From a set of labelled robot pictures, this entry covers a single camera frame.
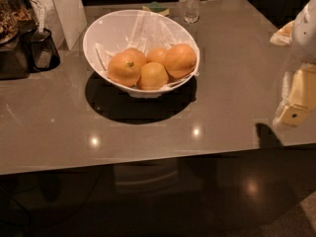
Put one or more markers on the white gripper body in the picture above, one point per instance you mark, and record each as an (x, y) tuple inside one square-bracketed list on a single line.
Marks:
[(305, 39)]

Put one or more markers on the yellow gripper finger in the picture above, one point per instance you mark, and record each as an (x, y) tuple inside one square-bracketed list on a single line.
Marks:
[(282, 36), (298, 97)]

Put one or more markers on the orange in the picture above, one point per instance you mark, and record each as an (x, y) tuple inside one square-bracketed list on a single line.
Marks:
[(157, 54), (124, 69), (153, 77), (139, 56), (180, 60)]

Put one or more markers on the white paper bowl liner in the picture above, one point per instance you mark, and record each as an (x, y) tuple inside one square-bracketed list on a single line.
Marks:
[(142, 53)]

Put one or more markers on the white bowl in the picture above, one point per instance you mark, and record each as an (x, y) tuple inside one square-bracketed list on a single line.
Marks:
[(117, 31)]

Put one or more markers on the clear plastic water bottle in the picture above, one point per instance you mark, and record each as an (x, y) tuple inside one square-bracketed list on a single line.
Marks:
[(192, 10)]

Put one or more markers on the green yellow sponge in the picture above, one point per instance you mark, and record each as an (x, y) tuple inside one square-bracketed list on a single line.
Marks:
[(156, 7)]

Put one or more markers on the white board leaning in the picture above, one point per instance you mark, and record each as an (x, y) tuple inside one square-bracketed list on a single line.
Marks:
[(66, 19)]

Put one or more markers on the black mesh cup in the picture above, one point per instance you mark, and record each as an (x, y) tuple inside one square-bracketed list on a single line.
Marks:
[(40, 49)]

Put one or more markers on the white utensil in cup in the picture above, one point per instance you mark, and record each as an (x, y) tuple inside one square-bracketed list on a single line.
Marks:
[(40, 33)]

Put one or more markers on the dark appliance with food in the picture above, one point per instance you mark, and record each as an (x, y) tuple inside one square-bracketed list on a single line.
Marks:
[(15, 19)]

